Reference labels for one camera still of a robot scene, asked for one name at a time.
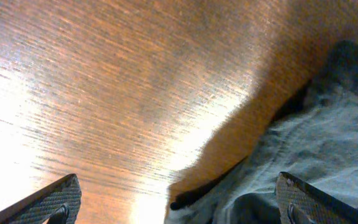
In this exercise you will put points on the dark green t-shirt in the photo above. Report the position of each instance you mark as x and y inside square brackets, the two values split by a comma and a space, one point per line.
[314, 137]

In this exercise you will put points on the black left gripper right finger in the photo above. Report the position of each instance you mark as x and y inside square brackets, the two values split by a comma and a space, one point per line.
[299, 202]

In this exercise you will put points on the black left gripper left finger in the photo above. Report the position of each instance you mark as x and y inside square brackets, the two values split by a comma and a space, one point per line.
[58, 202]

